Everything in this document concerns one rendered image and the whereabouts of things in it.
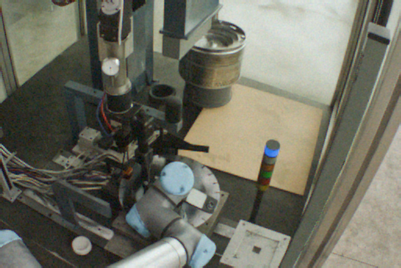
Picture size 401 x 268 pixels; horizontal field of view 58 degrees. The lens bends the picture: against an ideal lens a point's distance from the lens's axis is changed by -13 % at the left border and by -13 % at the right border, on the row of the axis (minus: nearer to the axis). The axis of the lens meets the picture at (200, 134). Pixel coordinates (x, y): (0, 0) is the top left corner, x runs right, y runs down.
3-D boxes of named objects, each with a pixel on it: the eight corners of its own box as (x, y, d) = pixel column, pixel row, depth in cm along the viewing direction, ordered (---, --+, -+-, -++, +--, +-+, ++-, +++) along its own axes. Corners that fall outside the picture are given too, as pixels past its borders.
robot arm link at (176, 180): (150, 180, 91) (175, 152, 93) (153, 186, 101) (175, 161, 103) (177, 203, 90) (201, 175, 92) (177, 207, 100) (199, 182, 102)
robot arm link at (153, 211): (150, 243, 86) (182, 207, 89) (117, 214, 92) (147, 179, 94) (161, 251, 93) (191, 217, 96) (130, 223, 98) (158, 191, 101)
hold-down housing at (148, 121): (156, 161, 124) (155, 110, 110) (146, 171, 121) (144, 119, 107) (142, 154, 126) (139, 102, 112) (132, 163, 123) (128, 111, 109)
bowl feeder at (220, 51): (247, 88, 209) (255, 28, 185) (225, 123, 188) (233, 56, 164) (192, 71, 217) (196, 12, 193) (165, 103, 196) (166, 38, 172)
